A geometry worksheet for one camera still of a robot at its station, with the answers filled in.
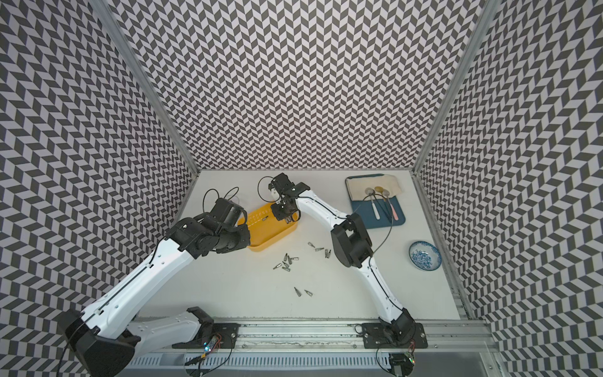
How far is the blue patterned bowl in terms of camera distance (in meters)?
0.88

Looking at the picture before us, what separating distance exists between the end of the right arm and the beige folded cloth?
0.36 m

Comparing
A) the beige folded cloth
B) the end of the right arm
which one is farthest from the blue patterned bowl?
the end of the right arm

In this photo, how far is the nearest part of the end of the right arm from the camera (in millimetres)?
736

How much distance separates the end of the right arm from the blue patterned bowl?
1.54ft

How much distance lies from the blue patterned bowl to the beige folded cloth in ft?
0.92

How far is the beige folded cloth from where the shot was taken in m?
1.11

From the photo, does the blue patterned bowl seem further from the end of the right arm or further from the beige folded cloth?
the end of the right arm
